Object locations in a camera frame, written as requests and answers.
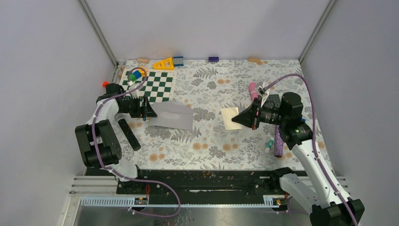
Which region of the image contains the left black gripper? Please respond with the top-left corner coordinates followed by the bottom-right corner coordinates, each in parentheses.
top-left (118, 95), bottom-right (157, 118)

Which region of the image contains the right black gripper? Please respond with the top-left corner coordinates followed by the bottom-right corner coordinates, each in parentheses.
top-left (232, 97), bottom-right (287, 130)

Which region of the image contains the green white glue stick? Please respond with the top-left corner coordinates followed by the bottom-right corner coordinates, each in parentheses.
top-left (265, 139), bottom-right (274, 153)

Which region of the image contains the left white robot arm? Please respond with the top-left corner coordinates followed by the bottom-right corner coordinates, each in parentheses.
top-left (75, 83), bottom-right (157, 194)

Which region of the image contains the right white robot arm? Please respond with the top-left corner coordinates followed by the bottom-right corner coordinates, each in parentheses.
top-left (232, 92), bottom-right (365, 226)

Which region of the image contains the green white chessboard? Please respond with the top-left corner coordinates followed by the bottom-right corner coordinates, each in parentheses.
top-left (119, 68), bottom-right (176, 104)

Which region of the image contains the black grey microphone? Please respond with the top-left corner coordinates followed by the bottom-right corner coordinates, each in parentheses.
top-left (115, 113), bottom-right (141, 151)

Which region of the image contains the pink marker pen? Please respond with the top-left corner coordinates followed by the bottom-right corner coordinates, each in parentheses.
top-left (248, 82), bottom-right (258, 101)

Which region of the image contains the dark grey lego baseplate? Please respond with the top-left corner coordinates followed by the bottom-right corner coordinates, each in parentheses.
top-left (263, 94), bottom-right (281, 109)

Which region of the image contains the green cube block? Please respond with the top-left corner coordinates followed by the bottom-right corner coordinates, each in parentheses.
top-left (128, 73), bottom-right (136, 82)

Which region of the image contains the blue cube block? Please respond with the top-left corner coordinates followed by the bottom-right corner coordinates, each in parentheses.
top-left (132, 71), bottom-right (142, 80)

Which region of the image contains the floral patterned table mat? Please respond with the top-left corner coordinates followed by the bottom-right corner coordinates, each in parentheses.
top-left (113, 59), bottom-right (312, 170)

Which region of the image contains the purple glitter microphone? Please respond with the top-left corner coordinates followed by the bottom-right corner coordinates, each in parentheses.
top-left (273, 125), bottom-right (284, 158)

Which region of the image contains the yellow triangle toy block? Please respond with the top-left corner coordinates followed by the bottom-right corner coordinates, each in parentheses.
top-left (153, 57), bottom-right (174, 70)

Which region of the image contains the left wooden cylinder peg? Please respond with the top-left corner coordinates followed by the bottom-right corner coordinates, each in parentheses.
top-left (136, 58), bottom-right (150, 64)

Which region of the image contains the wooden cylinder peg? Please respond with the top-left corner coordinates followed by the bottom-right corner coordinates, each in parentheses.
top-left (136, 58), bottom-right (150, 64)
top-left (247, 57), bottom-right (263, 65)

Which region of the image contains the red cylinder block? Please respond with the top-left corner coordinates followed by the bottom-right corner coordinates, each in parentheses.
top-left (102, 81), bottom-right (109, 88)

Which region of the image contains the right wooden cylinder peg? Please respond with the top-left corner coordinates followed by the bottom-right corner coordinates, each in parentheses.
top-left (247, 57), bottom-right (263, 65)

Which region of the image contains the dark blue lego brick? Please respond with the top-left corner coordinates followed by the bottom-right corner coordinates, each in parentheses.
top-left (208, 56), bottom-right (219, 62)

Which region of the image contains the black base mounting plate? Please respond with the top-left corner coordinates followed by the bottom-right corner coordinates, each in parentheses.
top-left (116, 169), bottom-right (286, 205)

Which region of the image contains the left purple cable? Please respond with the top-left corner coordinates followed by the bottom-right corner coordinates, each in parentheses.
top-left (91, 66), bottom-right (182, 218)

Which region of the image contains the purple cable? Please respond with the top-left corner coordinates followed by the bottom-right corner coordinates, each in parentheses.
top-left (263, 73), bottom-right (359, 226)
top-left (91, 66), bottom-right (182, 218)

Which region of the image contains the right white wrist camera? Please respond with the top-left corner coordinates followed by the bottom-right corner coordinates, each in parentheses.
top-left (255, 82), bottom-right (270, 106)

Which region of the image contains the orange ring toy block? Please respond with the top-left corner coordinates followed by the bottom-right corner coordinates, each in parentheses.
top-left (137, 67), bottom-right (147, 77)

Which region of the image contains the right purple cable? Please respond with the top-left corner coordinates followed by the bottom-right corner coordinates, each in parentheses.
top-left (263, 73), bottom-right (359, 226)

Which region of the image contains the white slotted cable duct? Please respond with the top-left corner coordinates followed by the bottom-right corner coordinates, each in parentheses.
top-left (80, 195), bottom-right (281, 209)

